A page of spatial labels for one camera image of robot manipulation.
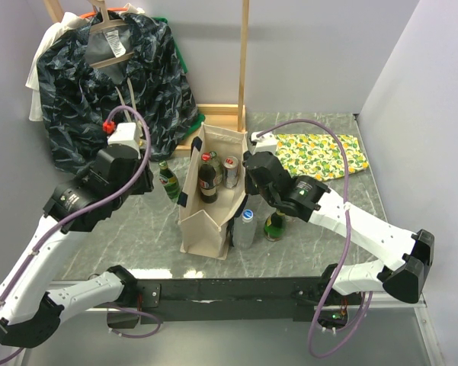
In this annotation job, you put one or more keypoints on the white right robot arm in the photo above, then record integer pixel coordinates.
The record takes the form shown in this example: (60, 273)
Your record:
(403, 258)

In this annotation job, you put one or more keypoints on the green glass bottle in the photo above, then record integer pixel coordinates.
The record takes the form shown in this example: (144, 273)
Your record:
(169, 181)
(275, 226)

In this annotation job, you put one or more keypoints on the dark patterned hanging jacket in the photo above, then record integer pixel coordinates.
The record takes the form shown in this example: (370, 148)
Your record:
(152, 81)

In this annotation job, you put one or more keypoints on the dark cola glass bottle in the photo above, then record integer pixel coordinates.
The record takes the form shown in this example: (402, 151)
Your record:
(207, 179)

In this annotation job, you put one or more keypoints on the clear soda water bottle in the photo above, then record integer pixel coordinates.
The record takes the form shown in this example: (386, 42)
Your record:
(218, 166)

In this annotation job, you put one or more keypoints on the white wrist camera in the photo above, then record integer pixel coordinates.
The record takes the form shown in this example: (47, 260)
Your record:
(265, 143)
(126, 134)

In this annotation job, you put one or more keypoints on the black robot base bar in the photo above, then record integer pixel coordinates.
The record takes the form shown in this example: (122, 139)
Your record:
(227, 298)

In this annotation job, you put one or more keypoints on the silver red soda can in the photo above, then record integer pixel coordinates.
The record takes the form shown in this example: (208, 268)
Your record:
(231, 172)

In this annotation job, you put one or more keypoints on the wooden clothes rack stand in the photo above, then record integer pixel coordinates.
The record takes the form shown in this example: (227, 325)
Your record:
(229, 116)

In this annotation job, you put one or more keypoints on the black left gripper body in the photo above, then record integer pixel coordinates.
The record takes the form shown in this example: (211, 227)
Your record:
(146, 184)

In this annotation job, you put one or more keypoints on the lemon print cloth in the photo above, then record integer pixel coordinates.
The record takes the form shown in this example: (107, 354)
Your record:
(318, 155)

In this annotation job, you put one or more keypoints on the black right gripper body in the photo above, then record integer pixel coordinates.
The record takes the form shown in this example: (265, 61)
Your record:
(253, 190)

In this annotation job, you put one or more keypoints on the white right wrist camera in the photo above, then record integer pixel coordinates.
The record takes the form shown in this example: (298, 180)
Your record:
(265, 143)

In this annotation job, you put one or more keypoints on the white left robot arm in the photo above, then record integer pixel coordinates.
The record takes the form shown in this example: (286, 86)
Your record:
(30, 312)

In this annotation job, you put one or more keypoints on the beige canvas tote bag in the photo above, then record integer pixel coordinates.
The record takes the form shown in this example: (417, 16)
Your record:
(204, 226)

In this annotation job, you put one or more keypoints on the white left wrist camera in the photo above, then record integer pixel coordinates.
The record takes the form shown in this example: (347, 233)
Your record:
(126, 134)

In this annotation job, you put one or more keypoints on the wooden clothes hanger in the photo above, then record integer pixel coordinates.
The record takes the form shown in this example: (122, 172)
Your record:
(106, 38)

